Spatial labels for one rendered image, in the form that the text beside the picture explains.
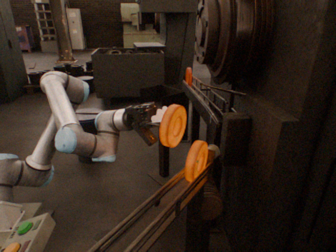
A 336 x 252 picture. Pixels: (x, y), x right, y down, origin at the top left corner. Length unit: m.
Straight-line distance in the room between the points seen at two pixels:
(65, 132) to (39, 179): 0.79
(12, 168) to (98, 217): 0.59
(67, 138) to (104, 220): 0.89
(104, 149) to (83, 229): 0.80
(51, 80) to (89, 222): 0.90
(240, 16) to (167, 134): 0.52
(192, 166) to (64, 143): 0.45
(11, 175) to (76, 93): 0.59
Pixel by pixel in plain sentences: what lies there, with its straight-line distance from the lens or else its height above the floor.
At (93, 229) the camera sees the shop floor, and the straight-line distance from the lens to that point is 1.65.
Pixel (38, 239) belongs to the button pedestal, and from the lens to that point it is 0.82.
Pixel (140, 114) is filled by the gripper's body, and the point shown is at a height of 0.85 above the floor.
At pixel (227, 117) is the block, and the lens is 1.03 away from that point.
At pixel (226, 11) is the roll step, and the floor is 1.19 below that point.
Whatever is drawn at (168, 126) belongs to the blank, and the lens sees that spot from 0.77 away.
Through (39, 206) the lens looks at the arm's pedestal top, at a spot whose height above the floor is 0.12.
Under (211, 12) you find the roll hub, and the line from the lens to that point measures 1.07.
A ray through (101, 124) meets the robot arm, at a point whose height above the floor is 0.78.
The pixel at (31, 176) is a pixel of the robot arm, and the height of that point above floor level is 0.32.
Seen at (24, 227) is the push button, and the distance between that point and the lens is 0.86.
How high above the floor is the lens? 1.17
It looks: 25 degrees down
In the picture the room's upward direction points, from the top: straight up
